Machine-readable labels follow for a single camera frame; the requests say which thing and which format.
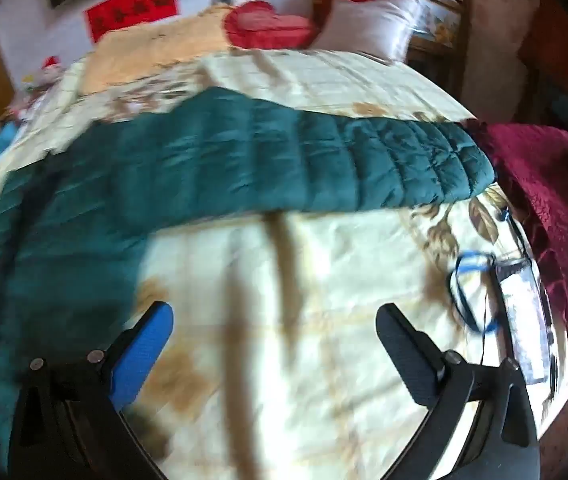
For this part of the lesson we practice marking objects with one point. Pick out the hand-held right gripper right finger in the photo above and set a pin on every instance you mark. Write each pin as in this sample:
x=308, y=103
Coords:
x=406, y=355

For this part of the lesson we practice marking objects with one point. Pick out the green quilted jacket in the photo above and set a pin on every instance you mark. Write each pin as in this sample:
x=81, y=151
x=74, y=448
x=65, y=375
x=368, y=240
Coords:
x=264, y=160

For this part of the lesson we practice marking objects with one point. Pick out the white satin pillow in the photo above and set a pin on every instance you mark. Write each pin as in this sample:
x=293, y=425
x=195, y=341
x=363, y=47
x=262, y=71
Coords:
x=363, y=27

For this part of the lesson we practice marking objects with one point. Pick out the floral cream bed sheet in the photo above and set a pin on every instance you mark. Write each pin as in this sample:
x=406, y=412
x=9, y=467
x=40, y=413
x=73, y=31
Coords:
x=324, y=285

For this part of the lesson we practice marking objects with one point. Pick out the yellow fringed pillow cover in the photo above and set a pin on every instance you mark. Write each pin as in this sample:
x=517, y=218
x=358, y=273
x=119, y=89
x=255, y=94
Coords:
x=154, y=45

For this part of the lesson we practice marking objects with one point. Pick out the red wall banner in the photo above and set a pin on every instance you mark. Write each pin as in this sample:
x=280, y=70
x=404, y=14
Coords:
x=129, y=7

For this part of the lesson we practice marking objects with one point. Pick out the maroon patterned blanket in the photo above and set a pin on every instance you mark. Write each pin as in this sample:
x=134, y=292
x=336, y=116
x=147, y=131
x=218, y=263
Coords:
x=528, y=170

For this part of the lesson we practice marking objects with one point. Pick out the stuffed doll with red hat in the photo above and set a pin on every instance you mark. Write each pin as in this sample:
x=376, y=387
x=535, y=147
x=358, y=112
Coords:
x=51, y=66

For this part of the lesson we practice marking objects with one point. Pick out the red heart-shaped pillow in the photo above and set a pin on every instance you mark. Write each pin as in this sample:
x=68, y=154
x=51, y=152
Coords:
x=264, y=25

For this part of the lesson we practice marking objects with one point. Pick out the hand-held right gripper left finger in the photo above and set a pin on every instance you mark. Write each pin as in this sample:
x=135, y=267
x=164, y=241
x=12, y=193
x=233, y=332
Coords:
x=145, y=354

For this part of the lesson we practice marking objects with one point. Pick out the wooden chair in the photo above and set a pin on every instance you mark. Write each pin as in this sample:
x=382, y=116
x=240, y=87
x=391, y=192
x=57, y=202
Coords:
x=456, y=35

